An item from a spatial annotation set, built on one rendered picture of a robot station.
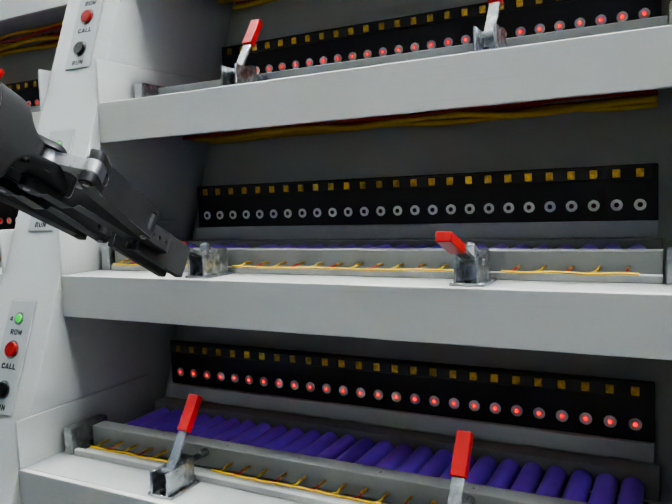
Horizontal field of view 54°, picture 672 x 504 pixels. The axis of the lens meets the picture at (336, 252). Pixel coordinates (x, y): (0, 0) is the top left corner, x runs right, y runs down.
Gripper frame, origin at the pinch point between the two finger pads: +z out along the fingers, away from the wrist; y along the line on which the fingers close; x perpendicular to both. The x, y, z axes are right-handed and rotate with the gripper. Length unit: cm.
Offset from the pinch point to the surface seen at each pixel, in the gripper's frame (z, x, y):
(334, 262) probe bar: 10.4, 3.2, 12.6
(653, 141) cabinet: 22, 22, 39
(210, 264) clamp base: 7.1, 1.4, 1.0
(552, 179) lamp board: 18.9, 16.2, 30.1
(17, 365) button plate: 7.7, -10.5, -21.3
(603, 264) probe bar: 10.3, 3.4, 36.2
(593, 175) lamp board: 18.8, 16.3, 33.9
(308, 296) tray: 6.7, -1.6, 12.9
